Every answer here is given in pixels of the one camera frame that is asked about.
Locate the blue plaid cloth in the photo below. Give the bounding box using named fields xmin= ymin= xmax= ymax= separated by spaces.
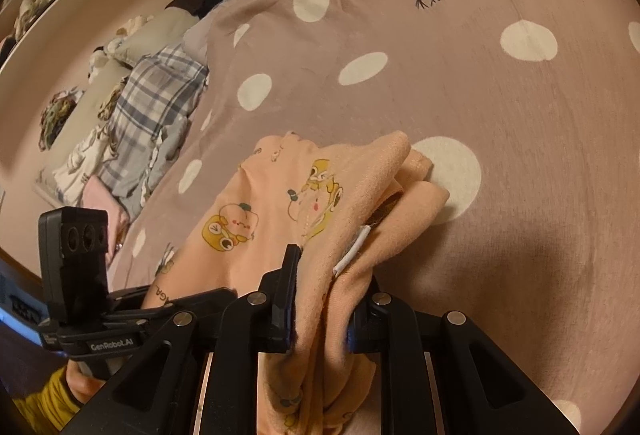
xmin=99 ymin=42 xmax=211 ymax=217

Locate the grey pillow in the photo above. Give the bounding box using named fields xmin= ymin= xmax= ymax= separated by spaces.
xmin=106 ymin=6 xmax=202 ymax=67

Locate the mauve polka dot blanket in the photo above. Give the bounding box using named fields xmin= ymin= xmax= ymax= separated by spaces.
xmin=107 ymin=0 xmax=640 ymax=435

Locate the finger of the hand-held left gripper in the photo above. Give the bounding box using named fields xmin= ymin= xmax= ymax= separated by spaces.
xmin=107 ymin=286 xmax=237 ymax=325

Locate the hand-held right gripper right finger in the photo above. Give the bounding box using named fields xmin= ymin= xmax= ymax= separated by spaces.
xmin=346 ymin=291 xmax=577 ymax=435

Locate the white printed cloth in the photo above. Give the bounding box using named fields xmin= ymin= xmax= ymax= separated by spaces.
xmin=36 ymin=65 xmax=132 ymax=207

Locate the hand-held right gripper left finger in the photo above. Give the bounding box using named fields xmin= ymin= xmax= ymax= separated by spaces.
xmin=60 ymin=243 xmax=302 ymax=435

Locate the pink cloth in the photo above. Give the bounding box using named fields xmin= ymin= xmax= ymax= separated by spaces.
xmin=81 ymin=176 xmax=132 ymax=238

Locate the dark patterned cushion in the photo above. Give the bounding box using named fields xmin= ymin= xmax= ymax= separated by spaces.
xmin=39 ymin=89 xmax=85 ymax=152

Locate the peach cartoon print garment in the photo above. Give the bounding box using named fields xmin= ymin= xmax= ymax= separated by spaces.
xmin=141 ymin=130 xmax=451 ymax=435

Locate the person's left forearm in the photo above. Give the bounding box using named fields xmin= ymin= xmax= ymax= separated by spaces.
xmin=12 ymin=357 xmax=108 ymax=433

